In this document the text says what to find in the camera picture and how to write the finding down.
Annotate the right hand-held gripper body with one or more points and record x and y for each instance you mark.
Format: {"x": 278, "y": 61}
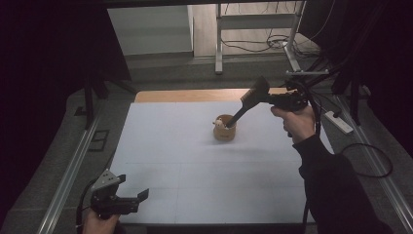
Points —
{"x": 290, "y": 97}

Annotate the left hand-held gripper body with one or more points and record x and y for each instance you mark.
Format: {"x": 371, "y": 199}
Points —
{"x": 108, "y": 201}

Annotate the round wooden cup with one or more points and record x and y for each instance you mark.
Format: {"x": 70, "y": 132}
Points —
{"x": 224, "y": 133}

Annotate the person's left hand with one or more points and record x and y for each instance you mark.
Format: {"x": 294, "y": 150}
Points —
{"x": 99, "y": 224}

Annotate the person's right hand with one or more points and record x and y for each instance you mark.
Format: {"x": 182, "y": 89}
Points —
{"x": 300, "y": 125}

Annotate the small pale figurine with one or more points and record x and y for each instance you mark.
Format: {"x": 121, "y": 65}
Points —
{"x": 219, "y": 124}

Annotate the white power strip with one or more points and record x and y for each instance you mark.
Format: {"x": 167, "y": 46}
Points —
{"x": 339, "y": 123}

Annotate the white table mat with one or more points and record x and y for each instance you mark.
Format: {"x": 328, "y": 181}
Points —
{"x": 211, "y": 182}

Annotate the wooden table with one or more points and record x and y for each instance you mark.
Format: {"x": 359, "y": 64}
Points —
{"x": 188, "y": 96}

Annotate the black tripod stand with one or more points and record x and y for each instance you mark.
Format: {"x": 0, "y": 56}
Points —
{"x": 89, "y": 100}

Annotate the aluminium floor rail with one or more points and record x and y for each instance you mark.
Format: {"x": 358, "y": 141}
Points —
{"x": 69, "y": 182}
{"x": 386, "y": 182}

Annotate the white metal desk frame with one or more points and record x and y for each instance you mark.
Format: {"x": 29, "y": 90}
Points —
{"x": 219, "y": 42}

